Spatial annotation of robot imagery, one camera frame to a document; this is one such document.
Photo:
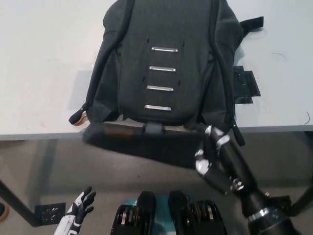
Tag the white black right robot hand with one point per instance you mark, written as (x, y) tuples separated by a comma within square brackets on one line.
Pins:
[(227, 166)]

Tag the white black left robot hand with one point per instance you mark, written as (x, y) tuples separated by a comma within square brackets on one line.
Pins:
[(82, 203)]

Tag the dark grey fabric backpack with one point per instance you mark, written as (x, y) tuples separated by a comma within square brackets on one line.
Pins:
[(159, 73)]

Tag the black perforated floor plate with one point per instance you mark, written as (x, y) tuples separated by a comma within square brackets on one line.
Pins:
[(51, 213)]

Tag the black table leg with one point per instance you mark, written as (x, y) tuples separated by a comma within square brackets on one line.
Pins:
[(303, 198), (17, 199)]

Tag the brown round object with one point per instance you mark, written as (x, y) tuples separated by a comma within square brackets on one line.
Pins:
[(3, 211)]

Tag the black tape patch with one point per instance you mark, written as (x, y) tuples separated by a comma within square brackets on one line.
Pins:
[(247, 84)]

